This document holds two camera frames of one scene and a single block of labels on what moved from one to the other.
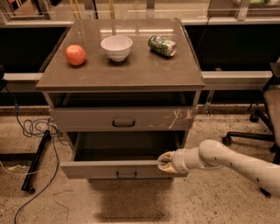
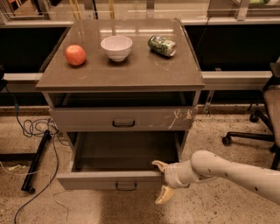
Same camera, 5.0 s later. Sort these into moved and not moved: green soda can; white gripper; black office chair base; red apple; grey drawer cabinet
Moved: white gripper
Not moved: green soda can; grey drawer cabinet; black office chair base; red apple
